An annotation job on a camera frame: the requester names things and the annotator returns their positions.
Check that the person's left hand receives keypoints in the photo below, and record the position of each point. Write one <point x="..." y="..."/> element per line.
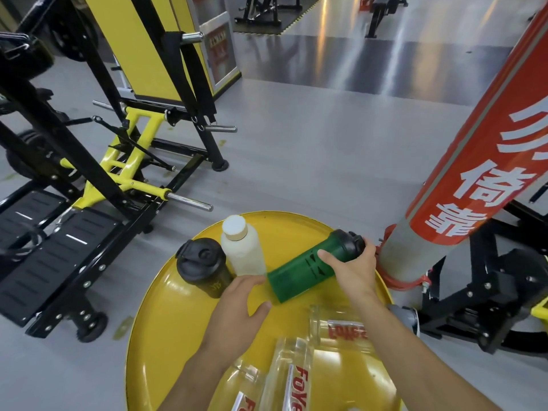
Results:
<point x="231" y="316"/>

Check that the person's right hand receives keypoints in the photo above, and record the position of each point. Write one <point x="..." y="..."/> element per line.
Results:
<point x="355" y="276"/>

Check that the person's left thumb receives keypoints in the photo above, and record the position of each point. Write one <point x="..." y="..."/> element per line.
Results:
<point x="262" y="310"/>

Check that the person's right thumb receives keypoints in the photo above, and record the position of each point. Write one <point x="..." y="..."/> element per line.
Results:
<point x="327" y="258"/>

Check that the green shaker bottle black lid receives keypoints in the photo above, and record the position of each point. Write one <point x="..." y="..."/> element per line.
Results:
<point x="299" y="269"/>

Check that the person's right forearm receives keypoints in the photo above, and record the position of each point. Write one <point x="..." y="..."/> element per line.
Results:
<point x="406" y="359"/>

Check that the person's left forearm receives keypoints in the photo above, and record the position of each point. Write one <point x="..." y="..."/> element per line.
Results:
<point x="197" y="380"/>

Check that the milky white bottle beige cap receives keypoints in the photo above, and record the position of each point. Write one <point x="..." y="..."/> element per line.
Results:
<point x="243" y="252"/>

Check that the clear plastic bottle red label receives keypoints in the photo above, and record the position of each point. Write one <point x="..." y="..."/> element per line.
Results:
<point x="338" y="333"/>
<point x="287" y="372"/>
<point x="239" y="387"/>

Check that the yellow round metal tray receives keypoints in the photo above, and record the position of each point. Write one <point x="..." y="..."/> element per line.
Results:
<point x="171" y="321"/>

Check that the red and grey padded pillar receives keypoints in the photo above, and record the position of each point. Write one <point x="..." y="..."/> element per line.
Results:
<point x="471" y="158"/>

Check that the yellow and black gym machine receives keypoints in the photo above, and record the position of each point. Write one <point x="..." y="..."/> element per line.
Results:
<point x="107" y="175"/>

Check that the red and white sign board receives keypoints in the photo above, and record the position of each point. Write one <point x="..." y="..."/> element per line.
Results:
<point x="220" y="51"/>

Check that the black rubber floor mat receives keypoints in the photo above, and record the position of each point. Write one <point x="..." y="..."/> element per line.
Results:
<point x="295" y="21"/>

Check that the black exercise rack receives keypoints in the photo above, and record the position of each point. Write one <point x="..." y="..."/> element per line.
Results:
<point x="263" y="10"/>

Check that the yellow padded column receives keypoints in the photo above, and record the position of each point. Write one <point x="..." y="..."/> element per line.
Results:
<point x="141" y="51"/>

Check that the black weight plate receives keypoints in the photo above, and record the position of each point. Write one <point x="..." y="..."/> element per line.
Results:
<point x="70" y="36"/>
<point x="25" y="158"/>

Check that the black gym machine frame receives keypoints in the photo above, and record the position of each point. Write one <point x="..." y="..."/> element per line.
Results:
<point x="492" y="286"/>

